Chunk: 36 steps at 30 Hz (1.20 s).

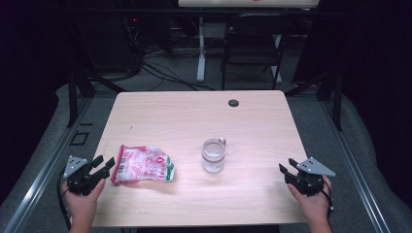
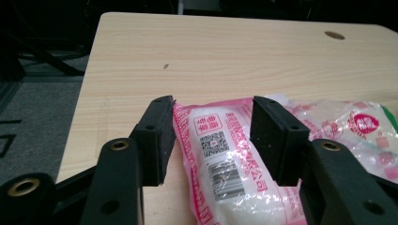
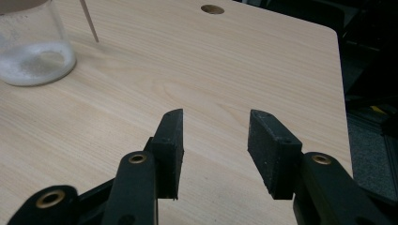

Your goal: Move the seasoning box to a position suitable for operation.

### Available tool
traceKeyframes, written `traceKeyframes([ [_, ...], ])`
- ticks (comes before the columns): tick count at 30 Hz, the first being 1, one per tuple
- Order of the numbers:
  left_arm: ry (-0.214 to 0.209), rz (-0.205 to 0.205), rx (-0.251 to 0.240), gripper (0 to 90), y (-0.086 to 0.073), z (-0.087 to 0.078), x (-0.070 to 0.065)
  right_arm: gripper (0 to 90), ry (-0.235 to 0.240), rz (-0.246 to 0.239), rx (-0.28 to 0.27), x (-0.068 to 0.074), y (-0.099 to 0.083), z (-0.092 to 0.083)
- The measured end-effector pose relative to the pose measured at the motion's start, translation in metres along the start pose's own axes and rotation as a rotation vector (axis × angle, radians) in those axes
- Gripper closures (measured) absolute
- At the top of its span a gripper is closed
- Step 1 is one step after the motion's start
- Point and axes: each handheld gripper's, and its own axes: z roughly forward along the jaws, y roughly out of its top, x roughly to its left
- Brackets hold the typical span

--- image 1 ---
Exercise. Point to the black folding chair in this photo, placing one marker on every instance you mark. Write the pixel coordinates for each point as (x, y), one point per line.
(256, 35)

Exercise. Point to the black table grommet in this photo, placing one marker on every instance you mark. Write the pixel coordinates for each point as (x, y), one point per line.
(233, 103)

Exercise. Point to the dark computer case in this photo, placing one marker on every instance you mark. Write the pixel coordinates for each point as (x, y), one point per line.
(110, 42)

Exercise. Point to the person's left hand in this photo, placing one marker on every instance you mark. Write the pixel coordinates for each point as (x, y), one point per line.
(82, 207)

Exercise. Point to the white desk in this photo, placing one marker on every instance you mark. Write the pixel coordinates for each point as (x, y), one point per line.
(201, 64)

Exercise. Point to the aluminium floor rail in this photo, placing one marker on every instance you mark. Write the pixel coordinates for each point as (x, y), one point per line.
(42, 181)
(356, 168)

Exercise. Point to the clear plastic jar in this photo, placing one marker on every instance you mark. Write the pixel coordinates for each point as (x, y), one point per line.
(213, 158)

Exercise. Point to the person's right hand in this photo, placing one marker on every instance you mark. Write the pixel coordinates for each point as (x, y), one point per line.
(315, 207)

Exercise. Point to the pink and white plastic bag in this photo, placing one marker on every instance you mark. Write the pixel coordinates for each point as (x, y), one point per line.
(142, 165)

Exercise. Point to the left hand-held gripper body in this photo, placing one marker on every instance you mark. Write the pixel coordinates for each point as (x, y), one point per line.
(81, 181)

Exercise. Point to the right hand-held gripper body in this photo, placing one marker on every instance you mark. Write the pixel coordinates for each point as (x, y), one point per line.
(307, 181)

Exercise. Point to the black metal stand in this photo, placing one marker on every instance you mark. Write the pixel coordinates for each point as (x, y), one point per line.
(73, 103)
(338, 106)

